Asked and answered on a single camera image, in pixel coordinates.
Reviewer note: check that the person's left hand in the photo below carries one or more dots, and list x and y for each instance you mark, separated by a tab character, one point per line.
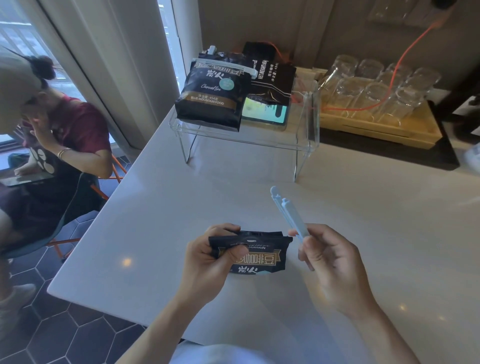
198	270

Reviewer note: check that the person's right hand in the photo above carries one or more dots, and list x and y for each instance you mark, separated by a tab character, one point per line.
337	273

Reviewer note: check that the light blue sealing clip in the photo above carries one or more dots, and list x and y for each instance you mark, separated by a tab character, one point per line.
249	72
211	50
292	215

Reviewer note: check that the clear acrylic stand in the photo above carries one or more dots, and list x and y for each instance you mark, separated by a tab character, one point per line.
258	138

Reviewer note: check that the person's right forearm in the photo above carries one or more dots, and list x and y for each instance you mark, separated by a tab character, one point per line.
386	337

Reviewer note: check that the person's left forearm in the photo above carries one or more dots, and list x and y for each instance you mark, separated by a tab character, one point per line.
157	330

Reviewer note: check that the person's white shirt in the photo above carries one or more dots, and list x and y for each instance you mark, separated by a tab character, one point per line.
221	356

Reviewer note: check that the folding chair with orange legs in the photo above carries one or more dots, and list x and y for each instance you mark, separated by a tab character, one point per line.
86	202

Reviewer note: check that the wooden tray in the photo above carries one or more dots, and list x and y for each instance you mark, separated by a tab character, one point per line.
397	133

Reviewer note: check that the dark tablet with lit screen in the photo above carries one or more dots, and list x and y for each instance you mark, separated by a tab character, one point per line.
266	112

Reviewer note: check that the white paper item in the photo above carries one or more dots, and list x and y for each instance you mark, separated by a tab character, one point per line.
473	157

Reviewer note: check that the group of clear drinking glasses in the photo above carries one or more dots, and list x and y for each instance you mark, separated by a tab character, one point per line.
371	93

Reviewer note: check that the black appliance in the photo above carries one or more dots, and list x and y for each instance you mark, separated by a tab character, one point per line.
465	120

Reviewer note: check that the black plug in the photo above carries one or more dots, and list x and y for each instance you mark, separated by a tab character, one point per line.
442	3

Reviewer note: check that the metal balcony railing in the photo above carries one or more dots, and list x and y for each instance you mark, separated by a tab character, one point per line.
15	37

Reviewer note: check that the wall socket with clear cover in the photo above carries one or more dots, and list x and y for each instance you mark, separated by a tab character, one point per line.
388	9

